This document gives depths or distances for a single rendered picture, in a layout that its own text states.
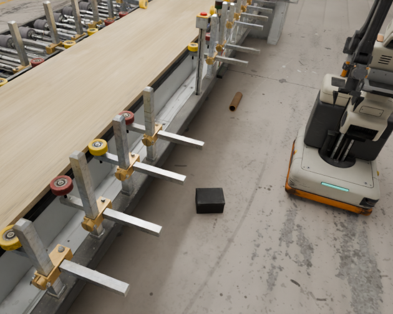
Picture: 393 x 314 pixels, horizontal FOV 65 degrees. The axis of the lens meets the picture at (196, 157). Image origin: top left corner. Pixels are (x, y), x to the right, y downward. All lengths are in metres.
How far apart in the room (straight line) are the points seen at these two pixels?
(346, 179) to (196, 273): 1.24
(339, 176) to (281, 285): 0.90
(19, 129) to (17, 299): 0.72
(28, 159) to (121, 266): 0.95
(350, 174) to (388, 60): 0.89
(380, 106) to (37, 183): 1.84
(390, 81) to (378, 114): 0.23
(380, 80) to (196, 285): 1.57
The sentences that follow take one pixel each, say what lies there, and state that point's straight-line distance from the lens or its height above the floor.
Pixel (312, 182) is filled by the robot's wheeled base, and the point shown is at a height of 0.24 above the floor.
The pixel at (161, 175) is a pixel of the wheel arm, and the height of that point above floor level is 0.85.
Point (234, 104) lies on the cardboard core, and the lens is 3.30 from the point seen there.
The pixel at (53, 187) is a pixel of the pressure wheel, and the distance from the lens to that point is 1.27.
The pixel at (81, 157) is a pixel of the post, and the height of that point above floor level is 1.13.
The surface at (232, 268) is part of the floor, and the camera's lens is 2.06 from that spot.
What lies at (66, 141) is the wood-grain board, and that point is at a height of 0.90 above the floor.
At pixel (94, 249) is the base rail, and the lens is 1.31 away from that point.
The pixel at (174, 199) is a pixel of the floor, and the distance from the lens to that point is 2.34.
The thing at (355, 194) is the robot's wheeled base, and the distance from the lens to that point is 2.44.
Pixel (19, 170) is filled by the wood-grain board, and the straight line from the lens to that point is 1.40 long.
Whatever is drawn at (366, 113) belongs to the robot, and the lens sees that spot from 2.13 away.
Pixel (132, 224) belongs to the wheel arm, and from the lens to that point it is 1.21.
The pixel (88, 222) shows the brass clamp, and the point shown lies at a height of 0.83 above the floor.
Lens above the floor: 1.79
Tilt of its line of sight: 42 degrees down
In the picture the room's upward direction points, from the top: 5 degrees clockwise
